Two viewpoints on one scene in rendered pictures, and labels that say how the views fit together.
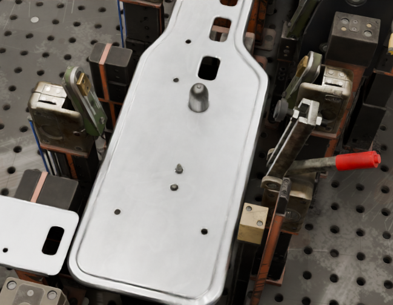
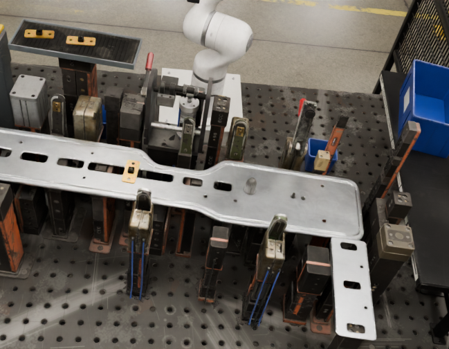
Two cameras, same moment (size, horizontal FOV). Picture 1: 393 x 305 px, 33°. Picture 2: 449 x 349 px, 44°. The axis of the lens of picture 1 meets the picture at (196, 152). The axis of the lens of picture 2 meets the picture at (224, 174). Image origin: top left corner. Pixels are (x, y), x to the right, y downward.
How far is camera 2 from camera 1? 1.42 m
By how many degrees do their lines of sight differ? 58
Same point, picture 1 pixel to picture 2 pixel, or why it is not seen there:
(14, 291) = (393, 241)
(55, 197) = (320, 254)
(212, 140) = (270, 183)
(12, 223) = (346, 266)
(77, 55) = (131, 334)
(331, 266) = not seen: hidden behind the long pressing
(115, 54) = (218, 234)
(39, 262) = (362, 250)
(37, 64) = not seen: outside the picture
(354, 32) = (225, 104)
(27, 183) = (316, 269)
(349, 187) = not seen: hidden behind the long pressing
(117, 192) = (313, 221)
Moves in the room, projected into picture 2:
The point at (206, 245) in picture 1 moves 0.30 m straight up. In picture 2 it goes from (328, 185) to (361, 109)
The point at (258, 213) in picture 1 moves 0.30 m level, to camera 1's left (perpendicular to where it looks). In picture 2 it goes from (322, 153) to (350, 237)
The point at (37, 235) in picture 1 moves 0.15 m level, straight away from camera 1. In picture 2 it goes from (348, 253) to (308, 280)
